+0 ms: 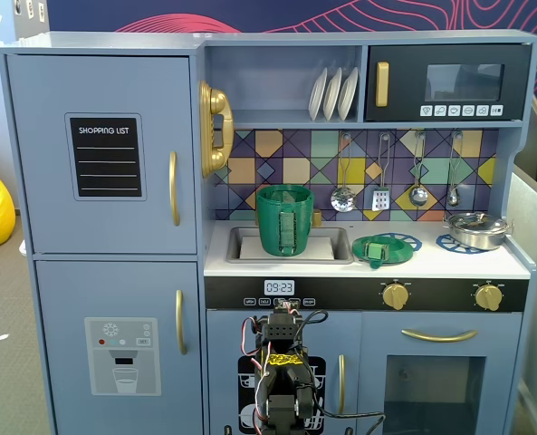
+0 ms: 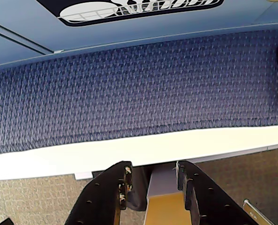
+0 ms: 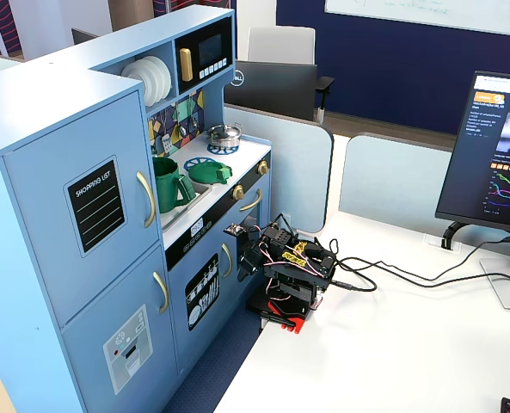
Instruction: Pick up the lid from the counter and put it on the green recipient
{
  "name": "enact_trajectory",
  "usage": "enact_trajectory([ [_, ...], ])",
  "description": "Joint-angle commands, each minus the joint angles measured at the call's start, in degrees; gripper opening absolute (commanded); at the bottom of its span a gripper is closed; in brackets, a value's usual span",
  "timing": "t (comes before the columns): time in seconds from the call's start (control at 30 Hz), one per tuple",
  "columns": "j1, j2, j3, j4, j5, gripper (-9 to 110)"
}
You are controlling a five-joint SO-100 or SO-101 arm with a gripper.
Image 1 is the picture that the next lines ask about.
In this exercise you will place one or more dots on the green lid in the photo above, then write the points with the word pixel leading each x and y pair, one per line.
pixel 399 254

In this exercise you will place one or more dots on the steel pot with lid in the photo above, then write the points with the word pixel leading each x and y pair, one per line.
pixel 476 235

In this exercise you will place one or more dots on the green container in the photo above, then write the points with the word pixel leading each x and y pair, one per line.
pixel 272 226

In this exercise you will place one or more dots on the grey sink basin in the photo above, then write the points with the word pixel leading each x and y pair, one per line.
pixel 233 244

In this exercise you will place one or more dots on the gold faucet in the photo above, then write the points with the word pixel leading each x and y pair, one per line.
pixel 317 217

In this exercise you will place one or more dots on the steel skimmer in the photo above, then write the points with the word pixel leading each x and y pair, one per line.
pixel 343 199

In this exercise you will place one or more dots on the steel slotted spatula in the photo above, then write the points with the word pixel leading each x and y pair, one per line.
pixel 380 199

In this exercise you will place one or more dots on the blue dishwasher door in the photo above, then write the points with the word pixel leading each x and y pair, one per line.
pixel 223 326

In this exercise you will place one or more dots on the gold toy telephone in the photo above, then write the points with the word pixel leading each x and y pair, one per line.
pixel 218 104

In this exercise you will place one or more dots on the white plate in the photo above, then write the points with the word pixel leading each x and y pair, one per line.
pixel 317 97
pixel 332 96
pixel 348 94

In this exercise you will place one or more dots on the gold stove knob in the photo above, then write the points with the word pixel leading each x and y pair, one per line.
pixel 488 297
pixel 395 296

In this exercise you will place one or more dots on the steel ladle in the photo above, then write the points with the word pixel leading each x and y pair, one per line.
pixel 418 196

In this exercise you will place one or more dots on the blue oven door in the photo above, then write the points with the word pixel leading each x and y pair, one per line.
pixel 376 331

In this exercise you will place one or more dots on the black dishwasher sticker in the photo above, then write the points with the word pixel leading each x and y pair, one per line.
pixel 246 376

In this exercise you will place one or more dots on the black shopping list chalkboard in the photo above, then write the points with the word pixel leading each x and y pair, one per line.
pixel 109 138

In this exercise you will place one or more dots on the steel spoon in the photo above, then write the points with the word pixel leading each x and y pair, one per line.
pixel 453 198

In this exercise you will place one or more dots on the blue freezer door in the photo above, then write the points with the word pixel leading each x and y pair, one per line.
pixel 69 290

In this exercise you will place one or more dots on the blue toy kitchen unit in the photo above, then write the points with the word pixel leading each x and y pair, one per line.
pixel 127 43

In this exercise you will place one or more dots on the blue fridge door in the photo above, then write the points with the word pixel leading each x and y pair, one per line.
pixel 37 181

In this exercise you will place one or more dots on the black microwave door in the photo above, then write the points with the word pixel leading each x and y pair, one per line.
pixel 453 54

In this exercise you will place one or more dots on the grey partition panel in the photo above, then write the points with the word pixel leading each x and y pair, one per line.
pixel 535 272

